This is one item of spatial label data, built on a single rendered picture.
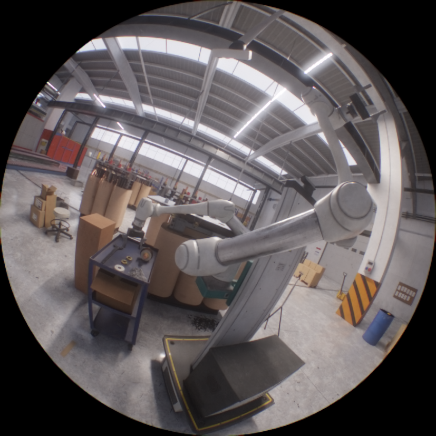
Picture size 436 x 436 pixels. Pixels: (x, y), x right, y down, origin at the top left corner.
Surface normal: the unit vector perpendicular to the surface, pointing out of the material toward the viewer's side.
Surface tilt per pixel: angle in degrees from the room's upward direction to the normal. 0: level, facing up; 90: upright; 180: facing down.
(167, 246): 90
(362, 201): 86
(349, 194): 86
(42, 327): 0
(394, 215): 90
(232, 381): 0
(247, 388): 0
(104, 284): 26
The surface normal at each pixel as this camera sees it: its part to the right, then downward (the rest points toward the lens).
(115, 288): 0.46, -0.76
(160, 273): 0.23, 0.15
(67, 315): 0.39, -0.92
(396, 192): -0.89, -0.36
